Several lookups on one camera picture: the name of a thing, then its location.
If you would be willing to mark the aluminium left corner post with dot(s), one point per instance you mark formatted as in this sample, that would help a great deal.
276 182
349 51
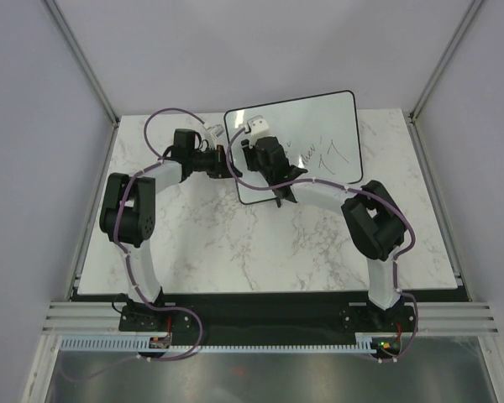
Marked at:
59 20

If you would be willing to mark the aluminium corner post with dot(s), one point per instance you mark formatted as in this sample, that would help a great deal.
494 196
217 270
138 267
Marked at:
461 31
59 20

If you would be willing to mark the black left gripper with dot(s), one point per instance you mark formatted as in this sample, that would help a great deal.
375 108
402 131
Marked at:
225 162

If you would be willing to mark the aluminium frame rail front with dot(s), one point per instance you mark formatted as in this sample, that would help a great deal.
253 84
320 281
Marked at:
435 319

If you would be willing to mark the black-framed small whiteboard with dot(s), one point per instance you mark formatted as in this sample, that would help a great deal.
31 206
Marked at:
319 133

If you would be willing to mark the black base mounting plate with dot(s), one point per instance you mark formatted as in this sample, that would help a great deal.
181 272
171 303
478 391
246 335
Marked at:
278 317

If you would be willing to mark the white slotted cable duct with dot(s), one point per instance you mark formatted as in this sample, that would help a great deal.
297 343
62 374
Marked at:
357 343

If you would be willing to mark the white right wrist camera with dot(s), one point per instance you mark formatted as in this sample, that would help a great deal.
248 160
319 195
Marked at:
258 127

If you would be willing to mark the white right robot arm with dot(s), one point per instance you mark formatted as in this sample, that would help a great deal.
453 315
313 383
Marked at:
376 226

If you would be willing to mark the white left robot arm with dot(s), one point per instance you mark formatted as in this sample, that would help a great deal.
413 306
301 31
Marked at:
128 206

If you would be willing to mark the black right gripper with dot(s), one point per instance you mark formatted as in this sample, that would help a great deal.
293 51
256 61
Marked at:
249 151

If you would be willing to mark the aluminium right corner post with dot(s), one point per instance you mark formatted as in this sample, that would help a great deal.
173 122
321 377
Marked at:
461 31

